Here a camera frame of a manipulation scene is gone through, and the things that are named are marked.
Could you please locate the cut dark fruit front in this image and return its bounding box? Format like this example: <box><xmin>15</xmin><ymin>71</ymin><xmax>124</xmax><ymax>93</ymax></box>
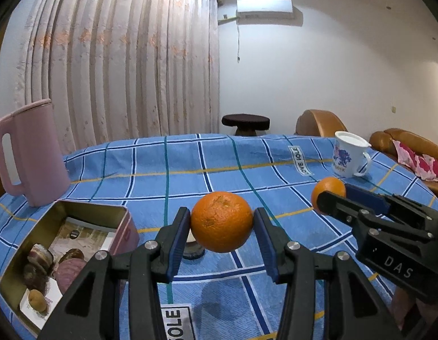
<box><xmin>183</xmin><ymin>230</ymin><xmax>205</xmax><ymax>260</ymax></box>

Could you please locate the pink floral curtain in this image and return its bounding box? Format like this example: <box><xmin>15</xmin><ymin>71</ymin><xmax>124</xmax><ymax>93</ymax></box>
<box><xmin>14</xmin><ymin>0</ymin><xmax>220</xmax><ymax>154</ymax></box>

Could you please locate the dark round stool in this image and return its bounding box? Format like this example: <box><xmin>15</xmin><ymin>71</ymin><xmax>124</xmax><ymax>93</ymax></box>
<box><xmin>221</xmin><ymin>114</ymin><xmax>270</xmax><ymax>137</ymax></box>

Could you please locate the person right hand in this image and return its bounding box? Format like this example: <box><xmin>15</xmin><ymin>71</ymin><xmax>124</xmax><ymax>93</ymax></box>
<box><xmin>390</xmin><ymin>287</ymin><xmax>431</xmax><ymax>330</ymax></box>

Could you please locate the brown leather sofa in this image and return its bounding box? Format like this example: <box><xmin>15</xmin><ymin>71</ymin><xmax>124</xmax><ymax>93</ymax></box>
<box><xmin>370</xmin><ymin>128</ymin><xmax>438</xmax><ymax>198</ymax></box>

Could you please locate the paper leaflet in tin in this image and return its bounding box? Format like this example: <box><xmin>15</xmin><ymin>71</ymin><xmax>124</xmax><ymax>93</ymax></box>
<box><xmin>19</xmin><ymin>217</ymin><xmax>116</xmax><ymax>330</ymax></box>

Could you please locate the air conditioner cord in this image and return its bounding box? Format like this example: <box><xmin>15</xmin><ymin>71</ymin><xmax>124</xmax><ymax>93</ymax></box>
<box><xmin>235</xmin><ymin>19</ymin><xmax>242</xmax><ymax>64</ymax></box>

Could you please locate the blue plaid tablecloth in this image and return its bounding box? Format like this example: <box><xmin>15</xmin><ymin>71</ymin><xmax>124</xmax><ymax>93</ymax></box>
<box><xmin>0</xmin><ymin>133</ymin><xmax>438</xmax><ymax>340</ymax></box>

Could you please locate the white blue floral mug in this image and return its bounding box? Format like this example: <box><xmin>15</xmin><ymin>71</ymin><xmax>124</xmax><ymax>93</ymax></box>
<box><xmin>332</xmin><ymin>131</ymin><xmax>372</xmax><ymax>178</ymax></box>

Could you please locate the small orange front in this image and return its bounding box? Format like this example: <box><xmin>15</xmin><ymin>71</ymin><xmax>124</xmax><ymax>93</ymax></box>
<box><xmin>310</xmin><ymin>177</ymin><xmax>347</xmax><ymax>215</ymax></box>

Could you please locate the cut dark fruit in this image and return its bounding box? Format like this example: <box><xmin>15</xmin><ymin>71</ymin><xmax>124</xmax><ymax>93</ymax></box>
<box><xmin>183</xmin><ymin>230</ymin><xmax>205</xmax><ymax>260</ymax></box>
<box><xmin>27</xmin><ymin>243</ymin><xmax>54</xmax><ymax>270</ymax></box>

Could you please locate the white air conditioner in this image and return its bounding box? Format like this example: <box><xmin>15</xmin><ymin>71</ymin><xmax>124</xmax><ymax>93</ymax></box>
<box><xmin>236</xmin><ymin>0</ymin><xmax>294</xmax><ymax>19</ymax></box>

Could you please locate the dark mangosteen with stem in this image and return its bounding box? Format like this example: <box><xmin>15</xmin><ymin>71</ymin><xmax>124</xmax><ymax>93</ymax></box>
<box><xmin>58</xmin><ymin>248</ymin><xmax>84</xmax><ymax>264</ymax></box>

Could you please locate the large orange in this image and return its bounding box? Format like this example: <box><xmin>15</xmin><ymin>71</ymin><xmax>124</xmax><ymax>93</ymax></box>
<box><xmin>191</xmin><ymin>191</ymin><xmax>253</xmax><ymax>253</ymax></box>

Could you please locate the purple passion fruit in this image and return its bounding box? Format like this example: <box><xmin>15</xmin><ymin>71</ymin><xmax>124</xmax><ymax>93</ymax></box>
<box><xmin>55</xmin><ymin>258</ymin><xmax>87</xmax><ymax>294</ymax></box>

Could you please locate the pink metal tin box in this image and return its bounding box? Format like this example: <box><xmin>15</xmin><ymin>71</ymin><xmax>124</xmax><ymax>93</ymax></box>
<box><xmin>0</xmin><ymin>200</ymin><xmax>139</xmax><ymax>336</ymax></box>

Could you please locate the brown leather chair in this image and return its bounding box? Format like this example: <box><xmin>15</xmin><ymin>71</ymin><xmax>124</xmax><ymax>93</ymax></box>
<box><xmin>295</xmin><ymin>109</ymin><xmax>347</xmax><ymax>137</ymax></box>

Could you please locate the cut dark fruit back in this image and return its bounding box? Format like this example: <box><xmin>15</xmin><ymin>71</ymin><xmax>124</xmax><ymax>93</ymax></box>
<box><xmin>27</xmin><ymin>243</ymin><xmax>54</xmax><ymax>270</ymax></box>

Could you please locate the small yellow fruit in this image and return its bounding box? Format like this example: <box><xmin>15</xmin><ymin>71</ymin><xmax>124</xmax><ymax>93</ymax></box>
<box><xmin>27</xmin><ymin>289</ymin><xmax>47</xmax><ymax>313</ymax></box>

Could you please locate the pink electric kettle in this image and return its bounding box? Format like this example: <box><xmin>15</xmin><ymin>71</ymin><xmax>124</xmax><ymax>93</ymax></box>
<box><xmin>0</xmin><ymin>98</ymin><xmax>71</xmax><ymax>207</ymax></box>

